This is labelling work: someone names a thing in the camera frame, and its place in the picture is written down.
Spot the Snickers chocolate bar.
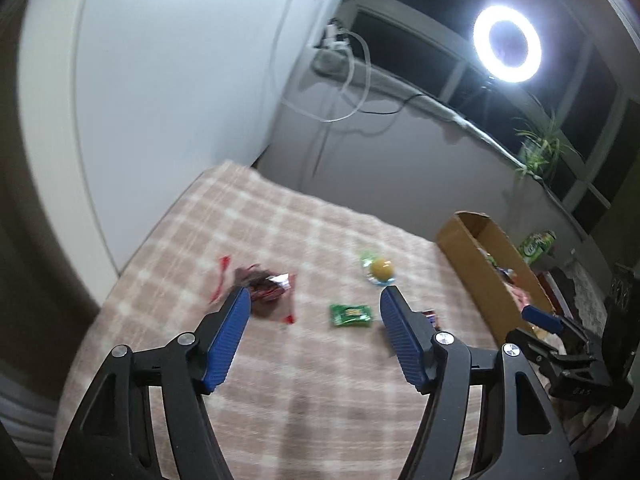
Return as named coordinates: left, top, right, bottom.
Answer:
left=422, top=310, right=440, bottom=330

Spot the yellow jelly cup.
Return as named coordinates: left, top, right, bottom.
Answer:
left=360, top=252, right=396, bottom=286

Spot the green candy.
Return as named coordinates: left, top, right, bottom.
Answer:
left=329, top=304, right=373, bottom=327

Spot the dark dates snack bag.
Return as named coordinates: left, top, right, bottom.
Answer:
left=234, top=264, right=296, bottom=325

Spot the red candy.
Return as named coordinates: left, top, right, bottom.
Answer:
left=247, top=273, right=293, bottom=302

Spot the white lace cloth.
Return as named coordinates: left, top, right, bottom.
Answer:
left=563, top=260, right=608, bottom=336

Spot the cardboard box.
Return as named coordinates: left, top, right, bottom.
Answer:
left=436, top=211, right=553, bottom=344

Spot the green tissue box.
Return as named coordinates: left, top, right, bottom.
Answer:
left=518, top=230, right=556, bottom=266

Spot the potted spider plant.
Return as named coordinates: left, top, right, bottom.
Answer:
left=514, top=110, right=578, bottom=181

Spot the pink plaid tablecloth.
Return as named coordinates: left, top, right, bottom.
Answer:
left=54, top=162, right=494, bottom=479

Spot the red torn wrapper strip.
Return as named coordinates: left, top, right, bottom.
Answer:
left=209, top=255, right=232, bottom=304

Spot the white power strip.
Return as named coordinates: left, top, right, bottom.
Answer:
left=320, top=21, right=350, bottom=51

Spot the ring light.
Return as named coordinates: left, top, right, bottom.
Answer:
left=472, top=4, right=542, bottom=84

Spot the black cable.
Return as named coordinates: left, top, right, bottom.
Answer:
left=311, top=91, right=426, bottom=179

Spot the white cable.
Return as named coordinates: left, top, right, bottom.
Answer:
left=269, top=0, right=374, bottom=125

